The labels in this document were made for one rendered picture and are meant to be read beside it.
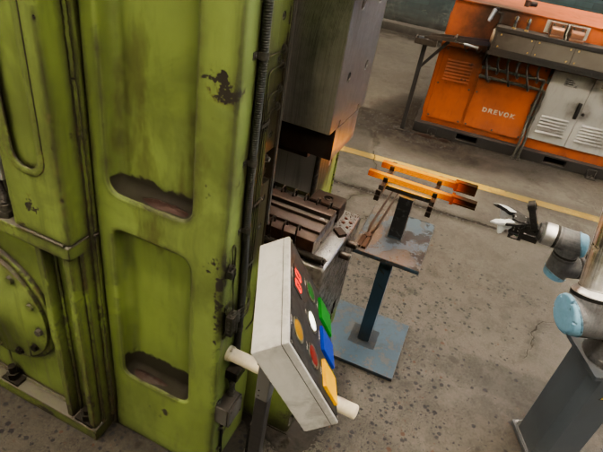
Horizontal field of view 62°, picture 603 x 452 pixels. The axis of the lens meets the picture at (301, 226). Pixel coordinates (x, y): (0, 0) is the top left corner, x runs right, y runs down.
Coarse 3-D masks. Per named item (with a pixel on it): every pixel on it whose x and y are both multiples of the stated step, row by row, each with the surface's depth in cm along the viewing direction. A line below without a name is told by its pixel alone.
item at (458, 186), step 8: (384, 160) 221; (400, 168) 217; (408, 168) 218; (416, 176) 217; (424, 176) 215; (432, 176) 215; (448, 184) 213; (456, 184) 211; (464, 184) 211; (472, 184) 212; (464, 192) 213; (472, 192) 212
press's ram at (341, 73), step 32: (320, 0) 116; (352, 0) 113; (384, 0) 136; (320, 32) 120; (352, 32) 119; (320, 64) 124; (352, 64) 128; (288, 96) 131; (320, 96) 128; (352, 96) 139; (320, 128) 132
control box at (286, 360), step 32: (288, 256) 114; (288, 288) 106; (256, 320) 102; (288, 320) 98; (256, 352) 95; (288, 352) 95; (320, 352) 113; (288, 384) 100; (320, 384) 105; (320, 416) 107
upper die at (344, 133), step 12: (348, 120) 145; (288, 132) 142; (300, 132) 141; (312, 132) 139; (336, 132) 138; (348, 132) 150; (288, 144) 144; (300, 144) 143; (312, 144) 141; (324, 144) 140; (336, 144) 142; (324, 156) 141
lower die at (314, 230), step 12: (276, 192) 177; (276, 204) 169; (300, 204) 171; (312, 204) 174; (276, 216) 165; (288, 216) 166; (300, 216) 167; (312, 216) 166; (276, 228) 161; (288, 228) 162; (312, 228) 162; (324, 228) 165; (300, 240) 160; (312, 240) 158; (312, 252) 161
